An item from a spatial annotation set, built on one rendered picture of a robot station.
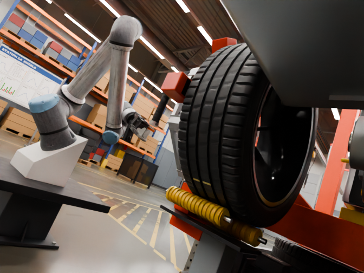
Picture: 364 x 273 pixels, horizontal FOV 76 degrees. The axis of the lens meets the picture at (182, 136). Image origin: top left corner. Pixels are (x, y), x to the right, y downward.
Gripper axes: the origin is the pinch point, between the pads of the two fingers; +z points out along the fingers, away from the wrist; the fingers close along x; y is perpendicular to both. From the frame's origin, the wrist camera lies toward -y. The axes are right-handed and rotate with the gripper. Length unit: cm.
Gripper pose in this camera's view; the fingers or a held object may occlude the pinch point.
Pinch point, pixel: (143, 140)
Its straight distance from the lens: 122.8
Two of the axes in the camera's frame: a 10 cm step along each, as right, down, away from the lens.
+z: 5.1, 5.4, -6.7
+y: 6.6, -7.4, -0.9
